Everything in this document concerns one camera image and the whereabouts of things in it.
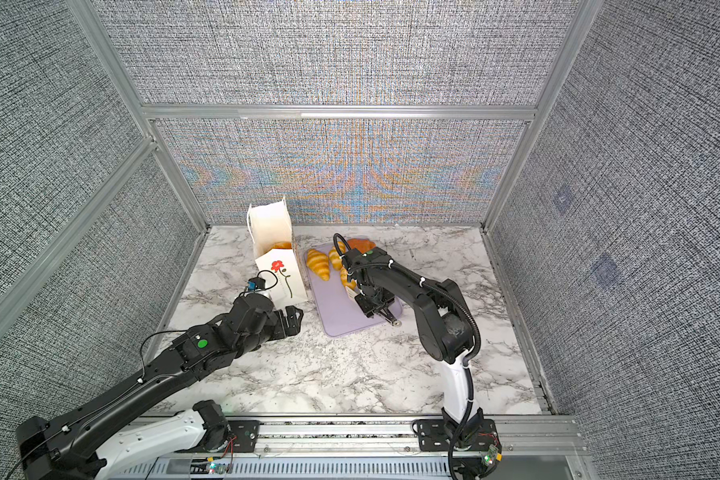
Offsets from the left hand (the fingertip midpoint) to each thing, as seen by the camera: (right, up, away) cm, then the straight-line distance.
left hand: (292, 317), depth 75 cm
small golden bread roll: (+9, +15, +31) cm, 35 cm away
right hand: (+23, -1, +17) cm, 29 cm away
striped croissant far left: (+3, +13, +28) cm, 31 cm away
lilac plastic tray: (+10, -4, +23) cm, 25 cm away
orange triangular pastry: (+19, +19, +32) cm, 42 cm away
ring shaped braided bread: (-9, +19, +27) cm, 34 cm away
